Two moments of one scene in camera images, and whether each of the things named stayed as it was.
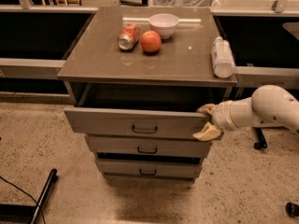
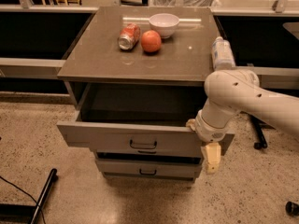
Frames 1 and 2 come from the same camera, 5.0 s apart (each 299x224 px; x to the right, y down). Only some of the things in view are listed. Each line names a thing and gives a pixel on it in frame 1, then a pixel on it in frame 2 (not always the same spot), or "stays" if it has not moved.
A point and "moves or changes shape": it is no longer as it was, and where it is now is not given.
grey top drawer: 123,122 moves or changes shape
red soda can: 129,36 stays
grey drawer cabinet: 136,77 stays
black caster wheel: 291,209 stays
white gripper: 221,116 to 211,131
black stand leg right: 261,140 stays
